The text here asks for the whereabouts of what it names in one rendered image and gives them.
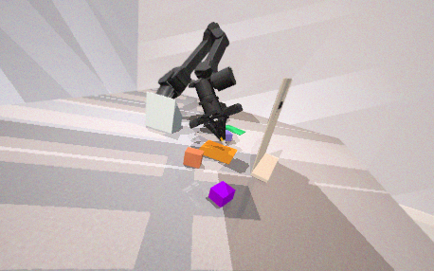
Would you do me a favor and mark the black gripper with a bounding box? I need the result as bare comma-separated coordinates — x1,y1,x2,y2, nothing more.
189,94,243,141

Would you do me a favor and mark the orange cube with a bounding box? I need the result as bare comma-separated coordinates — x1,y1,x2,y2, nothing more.
183,147,204,169

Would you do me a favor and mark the purple cube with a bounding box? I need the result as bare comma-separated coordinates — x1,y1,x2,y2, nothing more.
208,181,235,208
225,130,233,141

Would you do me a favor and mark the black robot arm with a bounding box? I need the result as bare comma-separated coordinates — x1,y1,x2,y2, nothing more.
156,22,236,99

